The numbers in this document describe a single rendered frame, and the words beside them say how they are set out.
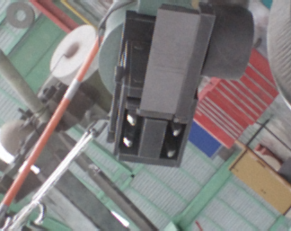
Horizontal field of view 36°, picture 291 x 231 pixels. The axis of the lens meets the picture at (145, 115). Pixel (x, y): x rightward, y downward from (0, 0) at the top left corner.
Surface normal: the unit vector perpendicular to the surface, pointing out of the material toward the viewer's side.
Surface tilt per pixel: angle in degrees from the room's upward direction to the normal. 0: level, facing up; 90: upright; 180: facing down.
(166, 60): 65
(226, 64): 56
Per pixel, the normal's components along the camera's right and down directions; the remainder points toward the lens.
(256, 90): 0.08, 0.11
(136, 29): 0.00, 0.58
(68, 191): 0.60, -0.47
